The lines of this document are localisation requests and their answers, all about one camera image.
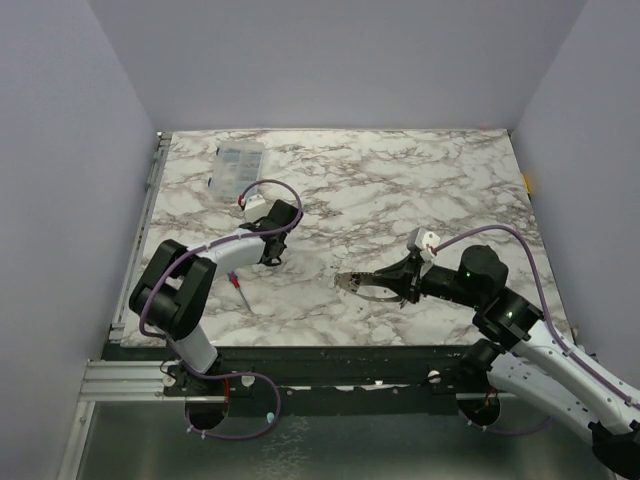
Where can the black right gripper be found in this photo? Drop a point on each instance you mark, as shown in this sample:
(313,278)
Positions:
(413,282)

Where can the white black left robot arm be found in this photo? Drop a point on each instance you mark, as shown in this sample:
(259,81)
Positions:
(171,294)

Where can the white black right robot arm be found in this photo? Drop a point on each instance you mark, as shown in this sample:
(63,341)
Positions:
(520,354)

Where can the clear plastic organizer box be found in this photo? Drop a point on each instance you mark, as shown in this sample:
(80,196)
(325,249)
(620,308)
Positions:
(236,165)

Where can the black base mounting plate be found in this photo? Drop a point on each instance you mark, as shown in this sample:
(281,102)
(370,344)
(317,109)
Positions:
(250,382)

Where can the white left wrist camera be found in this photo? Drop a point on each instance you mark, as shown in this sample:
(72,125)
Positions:
(255,208)

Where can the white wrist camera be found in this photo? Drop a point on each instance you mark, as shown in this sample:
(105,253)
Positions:
(255,208)
(423,243)

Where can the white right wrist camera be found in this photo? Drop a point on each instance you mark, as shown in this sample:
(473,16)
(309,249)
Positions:
(423,243)

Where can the blue handled screwdriver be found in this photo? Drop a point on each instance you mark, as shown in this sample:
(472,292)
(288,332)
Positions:
(234,280)

